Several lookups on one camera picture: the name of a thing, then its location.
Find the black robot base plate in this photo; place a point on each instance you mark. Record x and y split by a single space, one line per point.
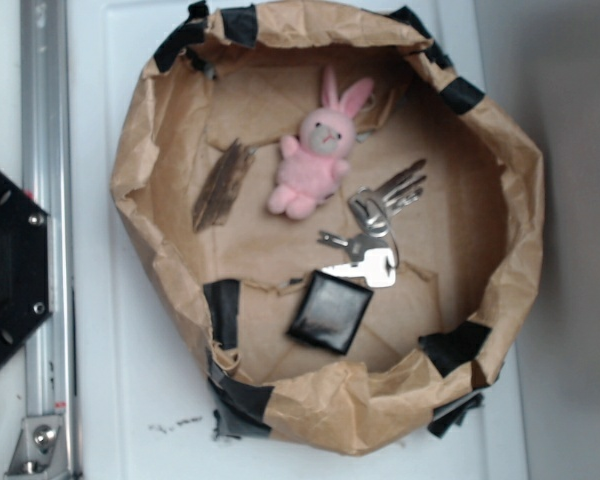
24 268

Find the aluminium extrusion rail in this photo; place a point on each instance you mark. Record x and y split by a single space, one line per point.
51 353

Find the metal corner bracket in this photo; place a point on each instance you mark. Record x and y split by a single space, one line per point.
41 450

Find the brown paper bag bin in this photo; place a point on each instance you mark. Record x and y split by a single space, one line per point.
470 250

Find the silver key bunch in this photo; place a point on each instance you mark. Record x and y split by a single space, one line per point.
373 253

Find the dark wooden piece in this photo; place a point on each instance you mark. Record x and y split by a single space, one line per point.
222 187

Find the pink plush bunny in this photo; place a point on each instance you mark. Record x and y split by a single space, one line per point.
314 162

